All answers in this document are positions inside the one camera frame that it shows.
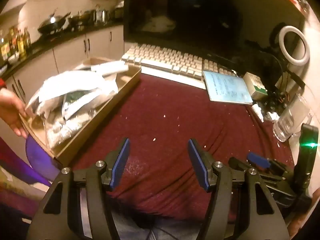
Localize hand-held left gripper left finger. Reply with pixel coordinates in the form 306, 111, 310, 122
26, 138, 131, 240

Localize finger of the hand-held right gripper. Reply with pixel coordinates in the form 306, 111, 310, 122
229, 156, 269, 180
247, 152, 275, 170

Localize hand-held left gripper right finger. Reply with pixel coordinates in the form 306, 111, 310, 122
188, 138, 290, 240

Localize shallow cardboard box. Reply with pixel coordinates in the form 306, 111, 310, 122
19, 57, 142, 159

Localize person's left hand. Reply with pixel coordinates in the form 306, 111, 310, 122
0, 89, 28, 138

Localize clear glass mug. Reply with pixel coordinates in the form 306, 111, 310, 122
273, 94, 313, 142

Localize maroon table cloth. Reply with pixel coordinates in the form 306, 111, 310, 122
57, 74, 295, 220

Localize white and green medicine box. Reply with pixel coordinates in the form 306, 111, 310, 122
243, 72, 268, 99

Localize light blue booklet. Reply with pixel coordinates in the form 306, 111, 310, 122
202, 70, 253, 105

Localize purple plastic stool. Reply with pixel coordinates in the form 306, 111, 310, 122
25, 134, 63, 186

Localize pile of plastic packets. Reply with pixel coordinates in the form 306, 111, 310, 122
26, 62, 129, 150

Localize patterned cloth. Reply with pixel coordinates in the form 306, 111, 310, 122
0, 137, 54, 205

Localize beige computer keyboard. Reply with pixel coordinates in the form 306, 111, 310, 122
122, 44, 238, 90

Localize white kitchen base cabinets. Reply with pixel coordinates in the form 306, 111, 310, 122
0, 25, 125, 120

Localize black kitchen countertop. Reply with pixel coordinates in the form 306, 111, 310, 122
0, 21, 124, 80

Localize black cooking pot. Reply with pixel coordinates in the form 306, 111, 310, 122
69, 14, 92, 30

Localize black computer monitor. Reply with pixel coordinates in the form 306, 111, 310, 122
124, 0, 307, 73

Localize steel kettle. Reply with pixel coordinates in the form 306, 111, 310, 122
94, 5, 112, 25

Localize steel wok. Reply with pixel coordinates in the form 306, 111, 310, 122
37, 11, 72, 34

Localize row of sauce bottles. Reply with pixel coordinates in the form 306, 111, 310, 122
0, 26, 32, 61

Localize tangle of cables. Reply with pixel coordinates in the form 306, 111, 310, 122
260, 90, 293, 111

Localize white ring light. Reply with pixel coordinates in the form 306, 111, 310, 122
278, 25, 310, 88

